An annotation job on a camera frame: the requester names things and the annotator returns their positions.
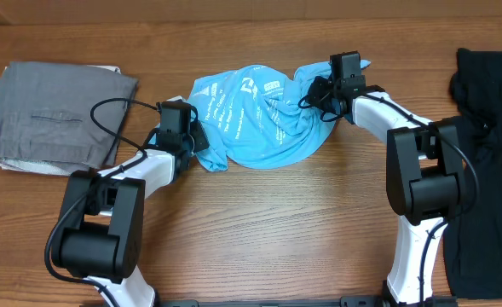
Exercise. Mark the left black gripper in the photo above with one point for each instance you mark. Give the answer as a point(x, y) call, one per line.
point(201, 141)

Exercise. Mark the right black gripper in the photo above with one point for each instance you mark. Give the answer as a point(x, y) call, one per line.
point(315, 88)

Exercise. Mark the light blue printed t-shirt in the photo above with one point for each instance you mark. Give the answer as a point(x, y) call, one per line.
point(251, 116)

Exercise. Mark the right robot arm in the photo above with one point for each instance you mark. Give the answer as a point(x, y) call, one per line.
point(425, 182)

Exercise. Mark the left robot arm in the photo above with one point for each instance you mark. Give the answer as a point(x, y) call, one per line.
point(97, 238)

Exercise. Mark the folded grey trousers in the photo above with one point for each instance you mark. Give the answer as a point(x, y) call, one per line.
point(59, 118)

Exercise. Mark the black polo shirt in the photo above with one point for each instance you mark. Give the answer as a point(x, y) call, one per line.
point(473, 242)

